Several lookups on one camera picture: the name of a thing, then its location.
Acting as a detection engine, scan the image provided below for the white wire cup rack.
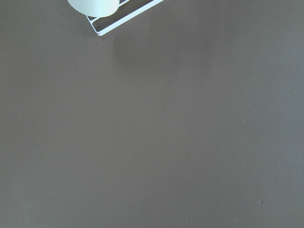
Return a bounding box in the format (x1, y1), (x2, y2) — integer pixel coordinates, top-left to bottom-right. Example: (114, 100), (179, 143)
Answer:
(86, 0), (162, 37)

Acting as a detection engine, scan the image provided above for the white cup on rack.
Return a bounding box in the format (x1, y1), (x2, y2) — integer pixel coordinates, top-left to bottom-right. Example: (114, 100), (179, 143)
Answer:
(68, 0), (120, 18)

